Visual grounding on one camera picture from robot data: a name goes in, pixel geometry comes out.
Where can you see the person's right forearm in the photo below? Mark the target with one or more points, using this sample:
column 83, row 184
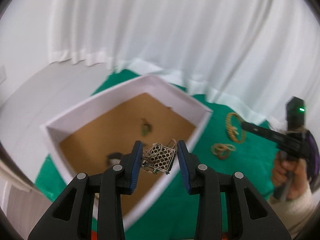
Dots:
column 297, row 217

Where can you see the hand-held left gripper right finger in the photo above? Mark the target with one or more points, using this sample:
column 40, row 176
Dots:
column 183, row 166

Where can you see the white cardboard box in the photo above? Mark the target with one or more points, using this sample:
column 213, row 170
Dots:
column 100, row 107

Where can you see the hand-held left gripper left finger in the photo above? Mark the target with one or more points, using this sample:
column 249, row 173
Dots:
column 136, row 165

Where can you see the large gold bangle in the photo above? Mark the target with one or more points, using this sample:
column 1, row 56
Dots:
column 233, row 133

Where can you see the orange cloth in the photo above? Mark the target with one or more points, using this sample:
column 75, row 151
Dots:
column 93, row 236

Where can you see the green velvet cloth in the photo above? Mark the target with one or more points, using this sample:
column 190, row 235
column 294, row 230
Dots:
column 225, row 180

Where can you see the person's right hand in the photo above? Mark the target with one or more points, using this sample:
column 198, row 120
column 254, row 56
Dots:
column 287, row 177

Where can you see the black and purple bag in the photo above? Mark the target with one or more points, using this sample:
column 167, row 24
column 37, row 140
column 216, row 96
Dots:
column 313, row 152

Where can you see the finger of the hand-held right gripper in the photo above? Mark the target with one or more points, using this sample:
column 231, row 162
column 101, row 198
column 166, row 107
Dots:
column 265, row 133

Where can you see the white curtain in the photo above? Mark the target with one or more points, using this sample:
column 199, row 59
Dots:
column 150, row 17

